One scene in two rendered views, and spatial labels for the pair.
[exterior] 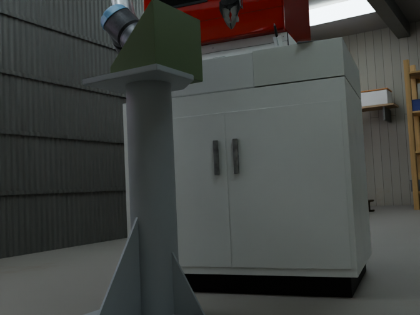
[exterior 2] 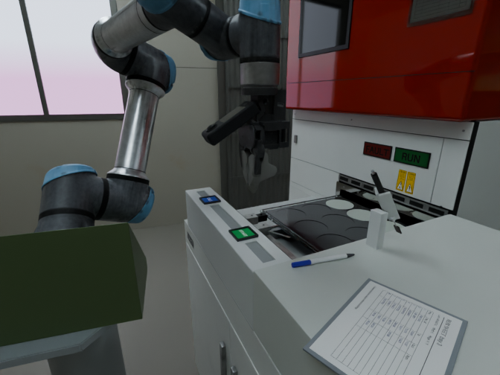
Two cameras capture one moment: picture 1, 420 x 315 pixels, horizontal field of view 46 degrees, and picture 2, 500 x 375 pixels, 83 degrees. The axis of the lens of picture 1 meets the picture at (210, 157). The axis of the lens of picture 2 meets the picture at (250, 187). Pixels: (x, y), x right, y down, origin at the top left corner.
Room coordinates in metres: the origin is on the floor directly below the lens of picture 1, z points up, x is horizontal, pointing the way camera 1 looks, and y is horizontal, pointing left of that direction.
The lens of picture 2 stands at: (1.58, -0.49, 1.28)
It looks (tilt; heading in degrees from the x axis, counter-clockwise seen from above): 18 degrees down; 42
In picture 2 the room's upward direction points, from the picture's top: straight up
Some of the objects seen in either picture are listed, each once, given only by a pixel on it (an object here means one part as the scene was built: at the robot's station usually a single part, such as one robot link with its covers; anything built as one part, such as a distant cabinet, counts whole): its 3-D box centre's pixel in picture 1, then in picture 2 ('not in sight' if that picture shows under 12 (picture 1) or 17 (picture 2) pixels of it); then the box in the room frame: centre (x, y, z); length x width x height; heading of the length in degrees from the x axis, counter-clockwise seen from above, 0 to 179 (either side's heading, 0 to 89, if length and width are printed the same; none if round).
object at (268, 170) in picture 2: (235, 18); (263, 172); (2.02, -0.14, 1.13); 0.06 x 0.03 x 0.09; 158
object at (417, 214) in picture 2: not in sight; (379, 209); (2.59, -0.21, 0.89); 0.44 x 0.02 x 0.10; 68
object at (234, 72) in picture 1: (194, 80); (225, 237); (2.08, 0.05, 0.89); 0.55 x 0.09 x 0.14; 68
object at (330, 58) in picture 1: (312, 77); (438, 309); (2.16, -0.47, 0.89); 0.62 x 0.35 x 0.14; 158
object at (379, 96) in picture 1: (375, 99); not in sight; (8.12, -2.80, 1.78); 0.46 x 0.38 x 0.26; 59
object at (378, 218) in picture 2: (279, 50); (383, 216); (2.20, -0.33, 1.03); 0.06 x 0.04 x 0.13; 158
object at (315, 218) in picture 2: not in sight; (337, 221); (2.39, -0.15, 0.90); 0.34 x 0.34 x 0.01; 68
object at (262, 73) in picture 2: not in sight; (259, 77); (2.03, -0.12, 1.32); 0.08 x 0.08 x 0.05
